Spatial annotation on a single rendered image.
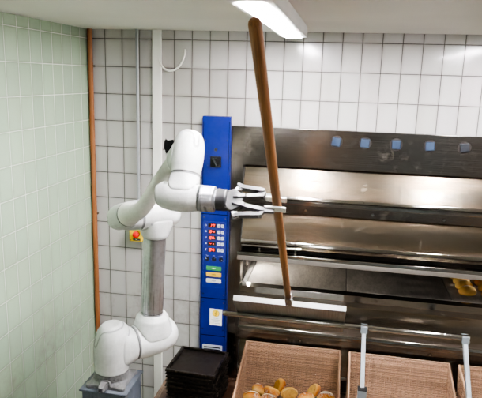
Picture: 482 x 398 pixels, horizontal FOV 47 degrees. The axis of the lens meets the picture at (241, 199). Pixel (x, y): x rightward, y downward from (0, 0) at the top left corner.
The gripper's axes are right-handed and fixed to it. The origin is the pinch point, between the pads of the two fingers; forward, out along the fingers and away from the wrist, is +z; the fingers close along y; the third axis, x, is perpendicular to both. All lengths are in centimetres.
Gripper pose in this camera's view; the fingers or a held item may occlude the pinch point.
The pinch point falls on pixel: (276, 204)
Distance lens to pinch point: 185.3
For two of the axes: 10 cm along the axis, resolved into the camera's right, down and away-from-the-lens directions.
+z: 9.8, 0.7, -1.7
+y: -1.4, 8.7, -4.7
